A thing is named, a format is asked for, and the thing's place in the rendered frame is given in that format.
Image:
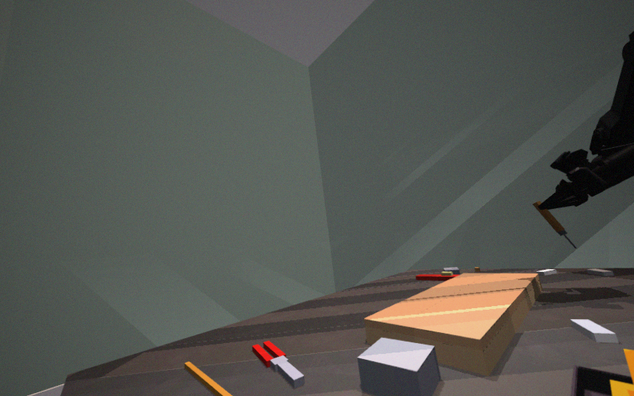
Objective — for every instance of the white rectangular block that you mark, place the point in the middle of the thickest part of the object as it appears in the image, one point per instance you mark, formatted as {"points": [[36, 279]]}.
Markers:
{"points": [[594, 331], [600, 272], [546, 272]]}

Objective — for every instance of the thin orange rod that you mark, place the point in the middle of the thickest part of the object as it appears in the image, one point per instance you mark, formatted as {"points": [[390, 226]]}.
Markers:
{"points": [[208, 382]]}

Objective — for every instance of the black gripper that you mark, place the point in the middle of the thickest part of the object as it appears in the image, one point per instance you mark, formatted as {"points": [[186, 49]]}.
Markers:
{"points": [[584, 181]]}

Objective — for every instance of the tan wooden floor panel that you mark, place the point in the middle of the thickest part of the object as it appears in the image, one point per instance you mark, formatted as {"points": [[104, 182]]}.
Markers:
{"points": [[470, 318]]}

